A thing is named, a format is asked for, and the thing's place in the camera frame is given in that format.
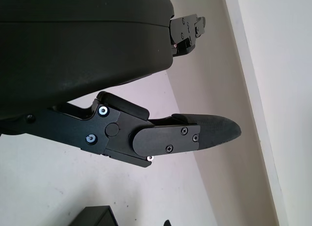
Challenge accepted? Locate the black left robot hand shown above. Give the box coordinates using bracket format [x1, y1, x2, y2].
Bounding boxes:
[0, 0, 242, 169]

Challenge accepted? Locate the black foam-lined camera box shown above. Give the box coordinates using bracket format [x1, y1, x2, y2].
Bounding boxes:
[72, 205, 120, 226]

